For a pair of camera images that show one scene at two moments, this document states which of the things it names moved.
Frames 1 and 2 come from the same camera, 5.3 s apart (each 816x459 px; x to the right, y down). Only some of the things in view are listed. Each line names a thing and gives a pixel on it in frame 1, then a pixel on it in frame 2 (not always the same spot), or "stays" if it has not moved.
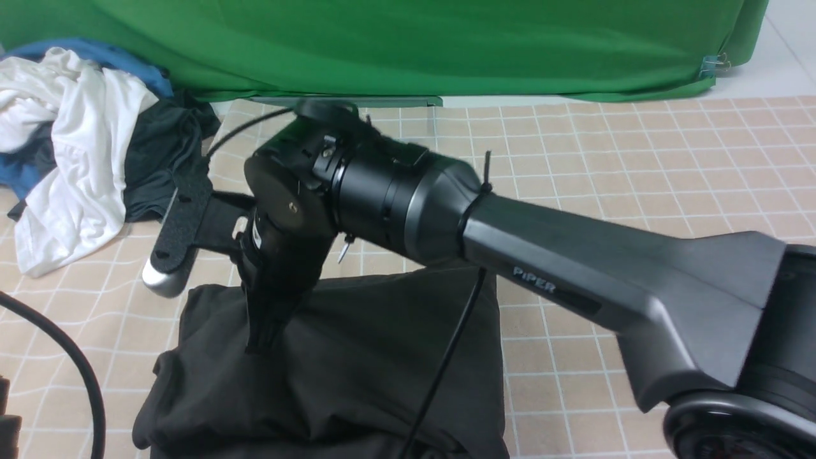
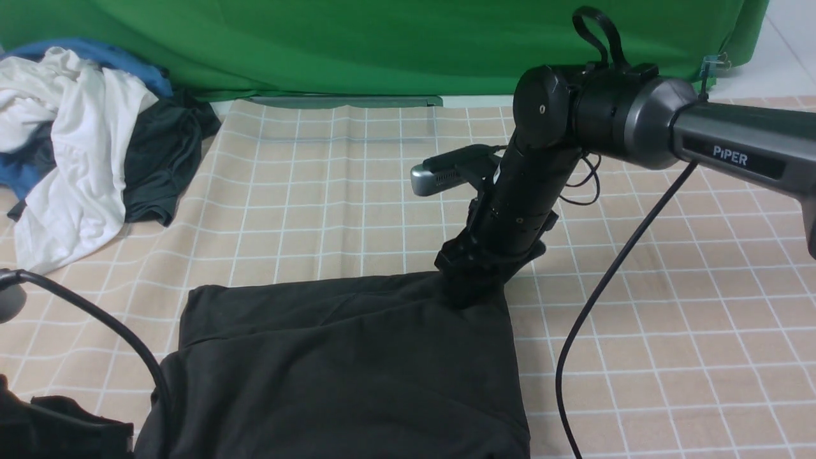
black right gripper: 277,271 → 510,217
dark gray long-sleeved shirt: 349,382 stays
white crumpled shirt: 84,111 stays
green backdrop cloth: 549,50 stays
